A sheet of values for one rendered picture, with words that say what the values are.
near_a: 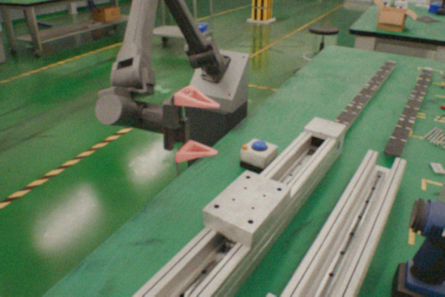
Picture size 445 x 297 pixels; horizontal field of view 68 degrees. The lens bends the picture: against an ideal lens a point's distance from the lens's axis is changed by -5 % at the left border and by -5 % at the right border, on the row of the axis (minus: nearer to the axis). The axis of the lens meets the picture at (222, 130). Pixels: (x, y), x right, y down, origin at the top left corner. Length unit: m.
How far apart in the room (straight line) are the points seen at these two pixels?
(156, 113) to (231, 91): 0.68
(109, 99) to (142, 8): 0.29
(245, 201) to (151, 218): 0.26
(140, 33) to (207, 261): 0.50
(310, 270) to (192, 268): 0.21
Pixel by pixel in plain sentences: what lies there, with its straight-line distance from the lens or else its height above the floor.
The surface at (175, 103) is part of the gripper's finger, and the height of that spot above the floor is 1.09.
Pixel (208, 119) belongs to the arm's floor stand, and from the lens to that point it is 1.38.
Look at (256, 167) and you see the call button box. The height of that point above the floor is 0.80.
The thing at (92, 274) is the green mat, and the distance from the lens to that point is 0.76.
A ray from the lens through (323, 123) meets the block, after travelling 1.08.
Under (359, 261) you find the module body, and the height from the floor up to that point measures 0.86.
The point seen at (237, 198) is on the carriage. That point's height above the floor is 0.90.
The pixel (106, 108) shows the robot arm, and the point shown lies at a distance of 0.65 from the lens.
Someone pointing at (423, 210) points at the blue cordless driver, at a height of 0.99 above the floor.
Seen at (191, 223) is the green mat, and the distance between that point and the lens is 0.82.
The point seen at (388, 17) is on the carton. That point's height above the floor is 0.89.
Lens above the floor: 1.34
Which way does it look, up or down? 28 degrees down
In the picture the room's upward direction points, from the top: straight up
